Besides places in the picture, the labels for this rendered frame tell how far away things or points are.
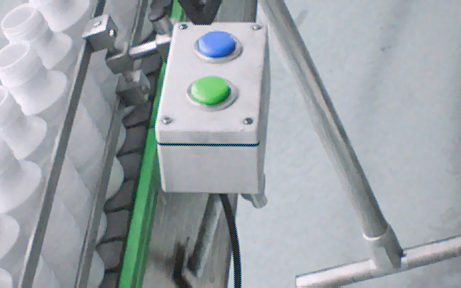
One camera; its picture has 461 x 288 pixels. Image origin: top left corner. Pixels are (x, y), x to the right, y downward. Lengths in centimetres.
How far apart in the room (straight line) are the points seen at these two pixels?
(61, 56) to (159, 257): 20
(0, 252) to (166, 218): 25
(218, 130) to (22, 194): 16
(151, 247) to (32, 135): 16
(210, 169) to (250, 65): 9
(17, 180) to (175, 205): 24
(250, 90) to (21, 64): 20
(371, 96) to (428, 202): 39
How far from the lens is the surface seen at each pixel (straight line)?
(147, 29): 132
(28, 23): 112
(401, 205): 250
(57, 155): 103
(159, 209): 116
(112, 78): 121
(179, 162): 100
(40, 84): 108
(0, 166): 99
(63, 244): 103
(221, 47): 103
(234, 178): 100
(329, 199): 259
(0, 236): 96
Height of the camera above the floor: 166
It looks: 34 degrees down
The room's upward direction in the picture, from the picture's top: 30 degrees counter-clockwise
